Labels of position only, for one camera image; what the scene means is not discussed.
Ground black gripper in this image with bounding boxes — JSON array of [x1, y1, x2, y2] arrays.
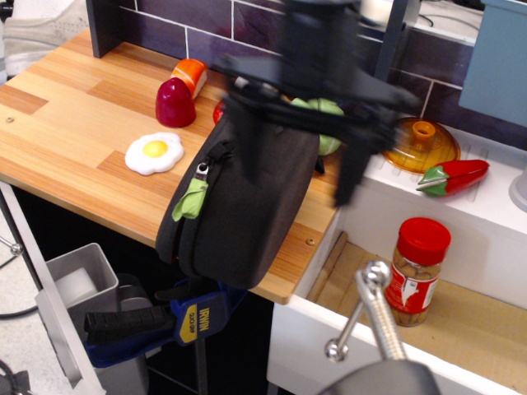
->
[[213, 55, 420, 207]]

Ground orange white toy sushi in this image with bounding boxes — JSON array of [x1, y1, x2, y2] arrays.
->
[[170, 58, 208, 99]]

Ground red toy tomato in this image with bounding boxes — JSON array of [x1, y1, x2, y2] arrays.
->
[[212, 100, 225, 124]]

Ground dark grey shelf post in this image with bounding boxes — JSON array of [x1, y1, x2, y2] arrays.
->
[[375, 0, 421, 81]]

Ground dark red toy vegetable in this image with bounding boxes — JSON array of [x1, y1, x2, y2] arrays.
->
[[156, 77, 197, 128]]

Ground red lid peanut jar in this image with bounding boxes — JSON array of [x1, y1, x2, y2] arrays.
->
[[385, 217, 451, 327]]

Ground orange transparent pot lid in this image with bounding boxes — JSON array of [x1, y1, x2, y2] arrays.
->
[[383, 117, 461, 174]]

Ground grey plastic bin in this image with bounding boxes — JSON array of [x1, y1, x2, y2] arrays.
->
[[35, 244, 152, 394]]

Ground green zipper pull tab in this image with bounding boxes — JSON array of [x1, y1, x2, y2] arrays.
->
[[171, 178, 208, 222]]

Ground red toy chili pepper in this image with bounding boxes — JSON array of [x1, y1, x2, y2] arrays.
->
[[417, 160, 490, 198]]

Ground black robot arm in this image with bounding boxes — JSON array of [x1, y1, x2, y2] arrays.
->
[[214, 1, 420, 207]]

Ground toy fried egg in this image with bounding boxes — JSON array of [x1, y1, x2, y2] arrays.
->
[[124, 132, 184, 175]]

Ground blue yellow bar clamp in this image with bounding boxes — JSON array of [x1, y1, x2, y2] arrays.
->
[[84, 280, 247, 368]]

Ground black zipper bag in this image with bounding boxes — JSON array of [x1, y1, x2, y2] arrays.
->
[[156, 118, 319, 290]]

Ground green toy cabbage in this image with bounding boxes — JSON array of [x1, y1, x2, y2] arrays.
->
[[291, 98, 344, 156]]

